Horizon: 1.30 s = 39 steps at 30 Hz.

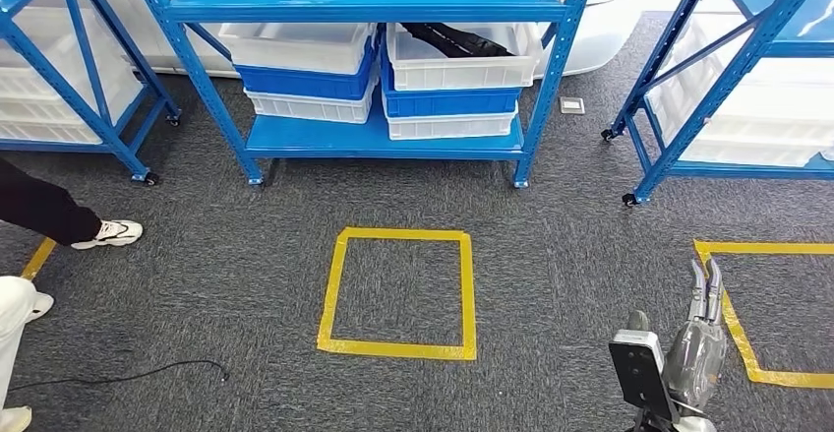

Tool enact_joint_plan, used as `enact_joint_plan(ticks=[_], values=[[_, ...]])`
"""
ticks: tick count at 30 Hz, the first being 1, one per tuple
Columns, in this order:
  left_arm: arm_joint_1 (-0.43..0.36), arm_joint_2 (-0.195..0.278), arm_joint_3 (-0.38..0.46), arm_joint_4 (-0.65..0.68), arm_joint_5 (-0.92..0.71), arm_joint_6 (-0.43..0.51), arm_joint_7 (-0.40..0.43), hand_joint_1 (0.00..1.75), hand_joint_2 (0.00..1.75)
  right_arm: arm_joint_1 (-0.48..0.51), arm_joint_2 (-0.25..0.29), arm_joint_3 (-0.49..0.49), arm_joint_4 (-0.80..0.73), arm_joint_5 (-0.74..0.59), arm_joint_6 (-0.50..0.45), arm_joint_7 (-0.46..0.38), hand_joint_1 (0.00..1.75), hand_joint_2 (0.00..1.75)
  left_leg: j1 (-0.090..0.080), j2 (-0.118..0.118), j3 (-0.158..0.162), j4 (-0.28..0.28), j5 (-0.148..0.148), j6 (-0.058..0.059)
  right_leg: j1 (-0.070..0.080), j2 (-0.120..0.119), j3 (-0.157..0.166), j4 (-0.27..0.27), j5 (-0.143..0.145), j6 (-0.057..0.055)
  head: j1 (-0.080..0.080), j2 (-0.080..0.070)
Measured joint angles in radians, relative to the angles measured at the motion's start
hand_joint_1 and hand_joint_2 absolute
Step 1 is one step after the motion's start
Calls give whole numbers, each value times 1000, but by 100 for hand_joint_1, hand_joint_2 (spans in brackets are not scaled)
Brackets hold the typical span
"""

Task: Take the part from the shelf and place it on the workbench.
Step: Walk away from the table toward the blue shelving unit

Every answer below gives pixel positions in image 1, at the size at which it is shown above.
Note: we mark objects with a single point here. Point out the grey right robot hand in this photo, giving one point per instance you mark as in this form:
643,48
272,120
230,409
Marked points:
697,364

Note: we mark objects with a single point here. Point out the yellow floor tape square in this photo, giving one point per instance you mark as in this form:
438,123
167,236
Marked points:
391,349
736,331

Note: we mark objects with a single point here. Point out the large white plastic crate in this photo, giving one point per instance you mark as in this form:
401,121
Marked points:
782,90
45,132
32,83
749,152

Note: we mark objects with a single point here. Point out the metal floor socket plate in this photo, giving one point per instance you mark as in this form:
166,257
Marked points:
572,105

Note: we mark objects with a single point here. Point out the white car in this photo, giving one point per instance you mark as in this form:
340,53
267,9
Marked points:
606,31

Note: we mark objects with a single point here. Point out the person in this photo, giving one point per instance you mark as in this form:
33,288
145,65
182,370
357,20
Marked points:
13,325
39,210

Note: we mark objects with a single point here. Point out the person's white shoe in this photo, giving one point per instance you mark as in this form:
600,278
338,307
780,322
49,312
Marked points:
13,419

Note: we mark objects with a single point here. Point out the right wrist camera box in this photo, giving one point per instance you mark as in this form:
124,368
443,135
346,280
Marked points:
642,370

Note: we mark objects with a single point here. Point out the black plastic frame part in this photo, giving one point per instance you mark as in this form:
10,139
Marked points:
456,41

